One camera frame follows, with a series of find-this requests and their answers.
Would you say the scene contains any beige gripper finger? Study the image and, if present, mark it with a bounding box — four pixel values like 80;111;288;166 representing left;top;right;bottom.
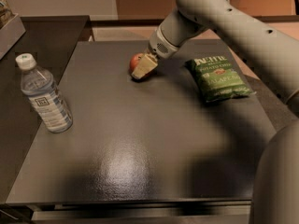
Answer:
130;52;159;80

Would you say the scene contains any red apple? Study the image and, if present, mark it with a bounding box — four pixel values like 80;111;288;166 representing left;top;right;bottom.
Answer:
129;52;157;80

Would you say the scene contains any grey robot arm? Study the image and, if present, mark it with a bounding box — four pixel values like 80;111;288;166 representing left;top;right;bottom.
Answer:
131;0;299;224

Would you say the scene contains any clear plastic water bottle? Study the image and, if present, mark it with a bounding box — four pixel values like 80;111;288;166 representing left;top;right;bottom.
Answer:
16;53;73;133

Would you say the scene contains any green jalapeno chip bag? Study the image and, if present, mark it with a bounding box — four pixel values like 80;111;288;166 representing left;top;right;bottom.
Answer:
185;56;253;103

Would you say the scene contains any dark side counter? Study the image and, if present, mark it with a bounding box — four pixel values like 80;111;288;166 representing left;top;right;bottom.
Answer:
0;15;91;204

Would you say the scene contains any grey tray on counter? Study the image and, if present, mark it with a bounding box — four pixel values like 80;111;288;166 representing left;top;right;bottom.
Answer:
0;14;26;60

